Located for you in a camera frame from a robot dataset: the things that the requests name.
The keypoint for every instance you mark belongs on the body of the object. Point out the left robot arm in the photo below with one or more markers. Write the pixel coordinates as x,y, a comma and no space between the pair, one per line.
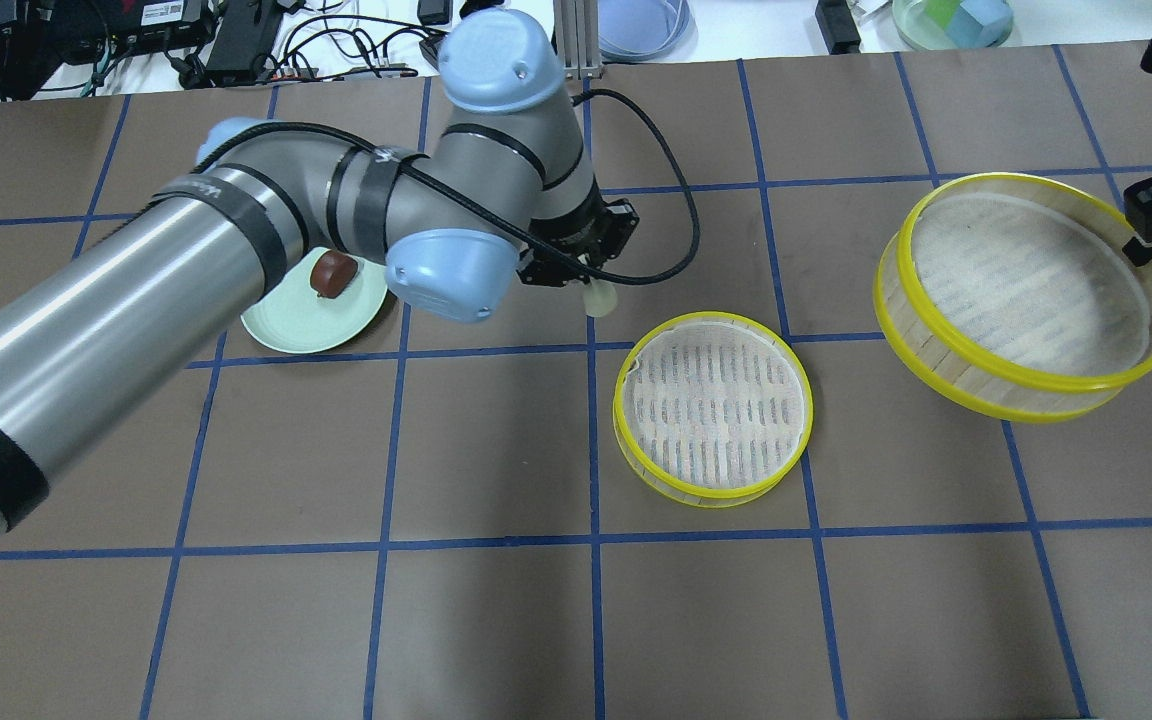
508,194

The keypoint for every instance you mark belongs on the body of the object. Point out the yellow steamer basket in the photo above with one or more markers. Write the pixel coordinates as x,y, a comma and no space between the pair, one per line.
1012,295
712,410

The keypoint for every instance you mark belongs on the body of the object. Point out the blue plate on desk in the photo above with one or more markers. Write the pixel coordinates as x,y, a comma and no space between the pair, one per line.
640,30

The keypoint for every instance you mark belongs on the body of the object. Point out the white steamed bun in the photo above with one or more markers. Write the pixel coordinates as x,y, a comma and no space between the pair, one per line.
599,298

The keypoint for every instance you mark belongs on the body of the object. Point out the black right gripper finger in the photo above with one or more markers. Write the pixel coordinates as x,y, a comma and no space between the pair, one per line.
1138,250

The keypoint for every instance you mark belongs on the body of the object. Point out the brown steamed bun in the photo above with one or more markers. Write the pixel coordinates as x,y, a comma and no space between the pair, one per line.
332,273

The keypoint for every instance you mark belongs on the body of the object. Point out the light green plate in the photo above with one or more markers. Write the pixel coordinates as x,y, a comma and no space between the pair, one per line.
293,320

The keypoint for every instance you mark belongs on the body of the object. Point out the black power adapter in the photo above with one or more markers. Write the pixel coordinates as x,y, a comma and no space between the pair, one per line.
244,40

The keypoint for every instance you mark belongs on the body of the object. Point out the aluminium frame post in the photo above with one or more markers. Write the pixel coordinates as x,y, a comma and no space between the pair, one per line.
576,38

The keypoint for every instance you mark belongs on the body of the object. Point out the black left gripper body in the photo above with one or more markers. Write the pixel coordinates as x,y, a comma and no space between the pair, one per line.
576,249

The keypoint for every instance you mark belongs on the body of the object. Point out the green bowl with sponges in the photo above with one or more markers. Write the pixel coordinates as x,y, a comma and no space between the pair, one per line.
946,25

